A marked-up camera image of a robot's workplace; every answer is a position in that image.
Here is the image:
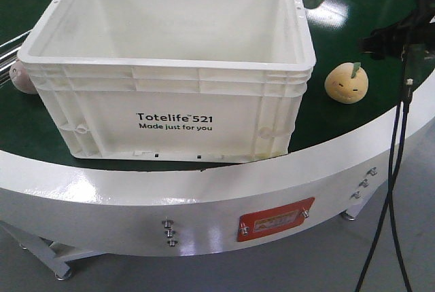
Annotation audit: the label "pink plush toy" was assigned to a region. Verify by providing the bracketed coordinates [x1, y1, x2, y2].
[9, 60, 38, 95]

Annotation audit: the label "yellow plush fruit toy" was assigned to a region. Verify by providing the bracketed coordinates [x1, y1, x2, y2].
[324, 62, 369, 104]

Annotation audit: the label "metal guide rods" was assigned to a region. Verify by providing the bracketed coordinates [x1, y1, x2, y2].
[1, 30, 31, 86]

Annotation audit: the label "red warning label plate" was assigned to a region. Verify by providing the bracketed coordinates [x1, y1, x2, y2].
[237, 197, 315, 242]

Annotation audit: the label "black cable right inner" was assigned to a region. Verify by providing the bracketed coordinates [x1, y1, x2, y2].
[353, 77, 414, 292]

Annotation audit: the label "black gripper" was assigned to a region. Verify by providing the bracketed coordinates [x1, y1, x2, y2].
[360, 0, 434, 60]

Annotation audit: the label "white plastic Totelife tote box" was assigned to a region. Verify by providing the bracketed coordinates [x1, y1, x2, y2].
[18, 0, 315, 163]

